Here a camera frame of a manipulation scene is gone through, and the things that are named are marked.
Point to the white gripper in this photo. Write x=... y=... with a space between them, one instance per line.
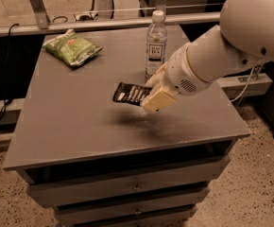
x=180 y=74

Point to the black rxbar chocolate wrapper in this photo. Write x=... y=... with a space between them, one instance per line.
x=130 y=93

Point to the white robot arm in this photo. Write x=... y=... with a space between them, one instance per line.
x=243 y=39

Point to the clear plastic water bottle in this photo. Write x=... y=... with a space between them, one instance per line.
x=156 y=39

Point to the green chip bag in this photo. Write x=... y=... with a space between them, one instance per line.
x=71 y=48

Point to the grey drawer cabinet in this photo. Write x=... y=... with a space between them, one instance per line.
x=70 y=128

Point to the top grey drawer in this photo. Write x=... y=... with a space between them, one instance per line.
x=129 y=182

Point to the grey drawer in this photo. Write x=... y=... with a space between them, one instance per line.
x=129 y=182
x=142 y=220
x=131 y=207

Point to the middle grey drawer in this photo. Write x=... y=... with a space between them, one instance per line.
x=131 y=207

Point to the bottom grey drawer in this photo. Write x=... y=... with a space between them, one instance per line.
x=142 y=220

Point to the metal railing bar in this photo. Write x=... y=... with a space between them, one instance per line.
x=177 y=19

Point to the metal bracket post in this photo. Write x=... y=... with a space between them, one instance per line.
x=40 y=13

